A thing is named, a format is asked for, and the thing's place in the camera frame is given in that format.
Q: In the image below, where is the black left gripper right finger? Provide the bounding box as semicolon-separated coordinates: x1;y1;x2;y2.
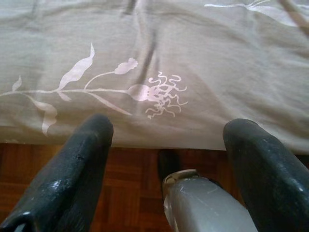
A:
223;117;309;232

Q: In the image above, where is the silver robot leg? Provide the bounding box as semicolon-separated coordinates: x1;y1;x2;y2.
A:
158;149;260;232

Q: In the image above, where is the beige floral bedsheet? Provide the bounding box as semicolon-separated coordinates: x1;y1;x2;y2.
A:
0;0;309;155

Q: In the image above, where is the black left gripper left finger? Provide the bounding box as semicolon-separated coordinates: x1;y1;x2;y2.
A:
0;114;114;232

